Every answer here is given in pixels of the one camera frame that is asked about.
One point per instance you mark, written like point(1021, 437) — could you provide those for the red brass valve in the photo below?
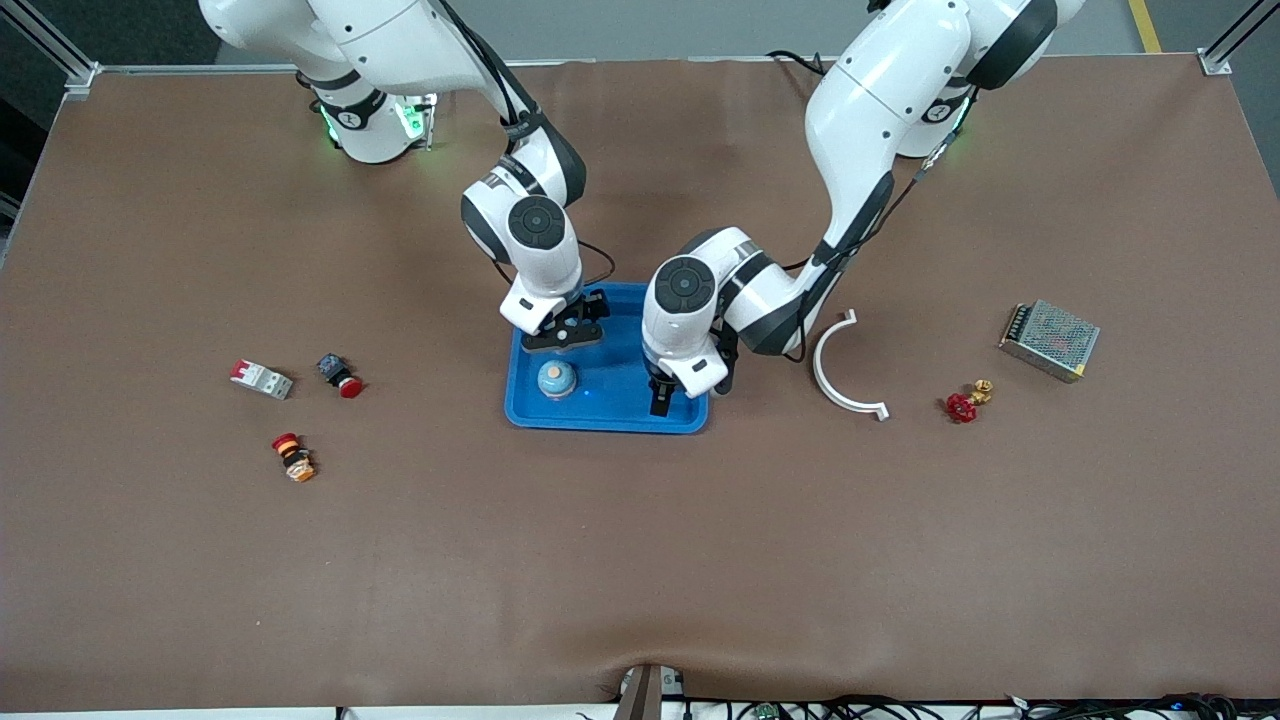
point(962, 407)

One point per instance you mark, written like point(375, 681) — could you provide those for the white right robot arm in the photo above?
point(400, 40)

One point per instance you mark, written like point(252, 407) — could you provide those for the silver table edge rail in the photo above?
point(150, 68)

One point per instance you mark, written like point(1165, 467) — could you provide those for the white red circuit breaker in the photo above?
point(260, 380)

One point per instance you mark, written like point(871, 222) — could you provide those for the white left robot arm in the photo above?
point(870, 100)

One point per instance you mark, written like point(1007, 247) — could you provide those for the light blue desk bell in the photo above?
point(557, 380)
point(566, 335)

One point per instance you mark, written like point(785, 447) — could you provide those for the aluminium frame post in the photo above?
point(80, 78)
point(1215, 62)

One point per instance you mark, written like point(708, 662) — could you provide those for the metal mesh power supply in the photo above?
point(1050, 340)

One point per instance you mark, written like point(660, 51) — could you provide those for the white curved plastic clamp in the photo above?
point(822, 385)

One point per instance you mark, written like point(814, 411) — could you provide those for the red button orange yellow body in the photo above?
point(293, 457)

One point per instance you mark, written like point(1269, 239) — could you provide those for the red button black blue body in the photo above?
point(340, 375)

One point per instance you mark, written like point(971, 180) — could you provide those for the blue plastic tray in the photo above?
point(610, 410)

